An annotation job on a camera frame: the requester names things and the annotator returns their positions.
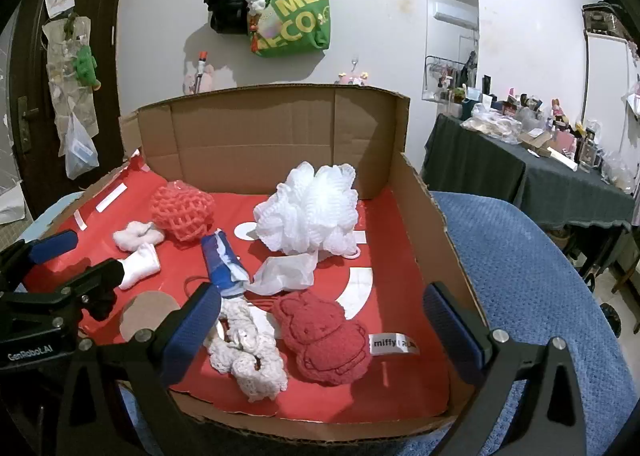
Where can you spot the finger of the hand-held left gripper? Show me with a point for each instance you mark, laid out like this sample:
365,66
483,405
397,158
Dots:
85,281
50,243

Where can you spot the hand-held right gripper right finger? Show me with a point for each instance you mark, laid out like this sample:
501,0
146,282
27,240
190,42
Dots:
447,326

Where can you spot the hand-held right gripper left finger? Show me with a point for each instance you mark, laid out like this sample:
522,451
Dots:
190,331

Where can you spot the black fuzzy scrunchie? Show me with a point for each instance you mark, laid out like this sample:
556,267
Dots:
102,306

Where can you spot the brown round powder puff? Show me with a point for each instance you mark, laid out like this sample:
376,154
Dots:
145,316

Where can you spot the white cotton roll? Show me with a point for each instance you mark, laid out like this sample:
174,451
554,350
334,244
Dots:
140,263

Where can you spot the cream crochet cloth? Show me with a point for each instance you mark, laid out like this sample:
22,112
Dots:
250,361

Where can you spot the white cloth with blue clip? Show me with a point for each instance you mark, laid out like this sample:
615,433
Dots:
135,235

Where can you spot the blue white packet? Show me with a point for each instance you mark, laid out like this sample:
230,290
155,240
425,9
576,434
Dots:
220,261

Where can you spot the coral foam net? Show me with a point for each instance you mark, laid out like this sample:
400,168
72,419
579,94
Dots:
182,211

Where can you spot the white mesh bath loofah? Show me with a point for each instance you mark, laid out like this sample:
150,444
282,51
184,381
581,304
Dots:
305,211

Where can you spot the cardboard box red inside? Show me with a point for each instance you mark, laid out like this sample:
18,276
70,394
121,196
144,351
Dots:
250,136

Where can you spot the light blue bed sheet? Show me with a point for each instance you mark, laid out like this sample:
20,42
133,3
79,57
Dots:
60,201

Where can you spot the white paper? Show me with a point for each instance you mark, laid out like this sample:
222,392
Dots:
11,203

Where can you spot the clear plastic bag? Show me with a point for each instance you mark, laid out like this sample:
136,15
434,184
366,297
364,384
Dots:
79,151

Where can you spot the table with dark green cloth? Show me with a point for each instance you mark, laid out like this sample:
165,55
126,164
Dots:
500,176

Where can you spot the clear hanging organizer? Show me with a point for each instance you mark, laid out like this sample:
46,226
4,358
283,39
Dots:
62,81

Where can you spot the black caster wheel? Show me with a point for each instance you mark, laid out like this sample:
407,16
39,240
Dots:
611,320

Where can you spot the green frog toy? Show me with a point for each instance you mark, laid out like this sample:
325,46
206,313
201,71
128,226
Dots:
86,65

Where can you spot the dark brown door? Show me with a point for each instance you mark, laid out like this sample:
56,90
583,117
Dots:
30,61

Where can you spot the clutter of cosmetics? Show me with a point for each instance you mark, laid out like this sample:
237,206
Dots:
525,126

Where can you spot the pink plush toy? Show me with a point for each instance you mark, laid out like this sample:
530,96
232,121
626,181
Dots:
190,81

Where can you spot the orange tipped stick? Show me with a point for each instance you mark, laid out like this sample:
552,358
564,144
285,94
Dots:
202,69

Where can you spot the pink plush with flowers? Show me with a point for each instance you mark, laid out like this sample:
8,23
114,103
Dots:
352,79

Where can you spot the white wardrobe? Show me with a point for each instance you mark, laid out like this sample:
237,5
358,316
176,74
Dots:
607,86

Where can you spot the hanging clothes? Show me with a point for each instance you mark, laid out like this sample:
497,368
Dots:
632,81

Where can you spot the white black plush charm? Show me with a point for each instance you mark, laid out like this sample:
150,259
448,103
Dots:
256,0

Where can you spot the green tote bag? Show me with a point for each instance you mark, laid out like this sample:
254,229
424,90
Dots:
295,16

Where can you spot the dark case on wardrobe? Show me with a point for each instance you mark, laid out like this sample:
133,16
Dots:
605,19

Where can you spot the wall mirror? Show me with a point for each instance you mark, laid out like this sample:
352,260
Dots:
450,36

